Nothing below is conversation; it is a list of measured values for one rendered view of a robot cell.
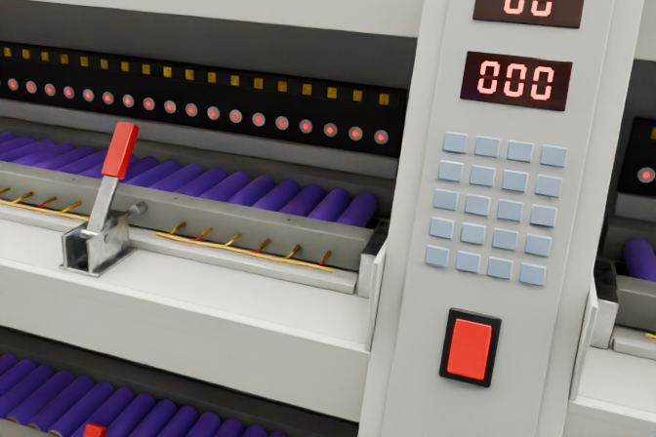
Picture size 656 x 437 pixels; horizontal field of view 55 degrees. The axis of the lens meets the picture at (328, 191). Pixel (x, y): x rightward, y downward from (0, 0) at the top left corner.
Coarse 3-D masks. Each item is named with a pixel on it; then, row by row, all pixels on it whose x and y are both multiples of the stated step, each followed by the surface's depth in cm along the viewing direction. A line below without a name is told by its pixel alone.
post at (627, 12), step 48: (432, 0) 29; (624, 0) 27; (432, 48) 29; (624, 48) 27; (432, 96) 29; (624, 96) 27; (576, 240) 28; (384, 288) 31; (576, 288) 28; (384, 336) 31; (576, 336) 28; (384, 384) 31
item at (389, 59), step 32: (0, 0) 60; (0, 32) 61; (32, 32) 59; (64, 32) 58; (96, 32) 58; (128, 32) 57; (160, 32) 56; (192, 32) 55; (224, 32) 54; (256, 32) 53; (288, 32) 52; (320, 32) 51; (352, 32) 51; (224, 64) 54; (256, 64) 53; (288, 64) 52; (320, 64) 52; (352, 64) 51; (384, 64) 50; (640, 64) 45; (640, 96) 45; (608, 192) 46; (96, 352) 60; (320, 416) 54
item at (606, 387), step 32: (640, 128) 42; (640, 160) 43; (640, 192) 43; (608, 224) 42; (640, 224) 43; (608, 256) 43; (640, 256) 39; (608, 288) 33; (640, 288) 34; (608, 320) 32; (640, 320) 34; (608, 352) 32; (640, 352) 32; (576, 384) 28; (608, 384) 30; (640, 384) 30; (576, 416) 29; (608, 416) 28; (640, 416) 28
